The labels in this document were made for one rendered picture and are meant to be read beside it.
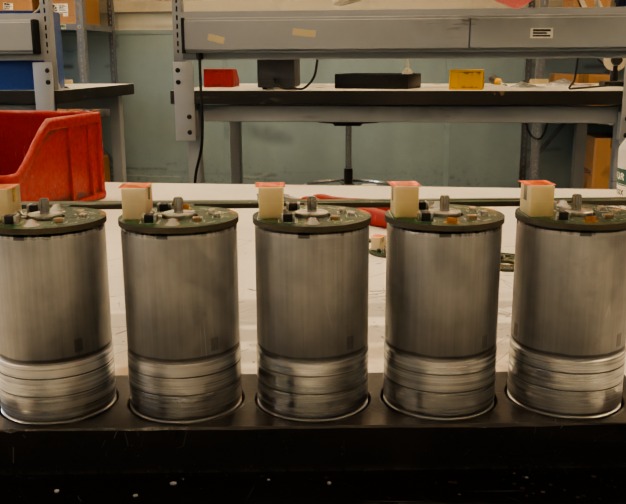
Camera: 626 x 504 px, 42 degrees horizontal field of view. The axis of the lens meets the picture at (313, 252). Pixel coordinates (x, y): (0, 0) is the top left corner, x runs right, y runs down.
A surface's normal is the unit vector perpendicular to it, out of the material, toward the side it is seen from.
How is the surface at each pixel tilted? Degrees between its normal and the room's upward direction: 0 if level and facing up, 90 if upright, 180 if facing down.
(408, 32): 90
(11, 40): 90
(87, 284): 90
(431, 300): 90
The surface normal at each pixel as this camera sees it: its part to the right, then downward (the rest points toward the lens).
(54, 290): 0.40, 0.21
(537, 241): -0.78, 0.15
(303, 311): -0.11, 0.23
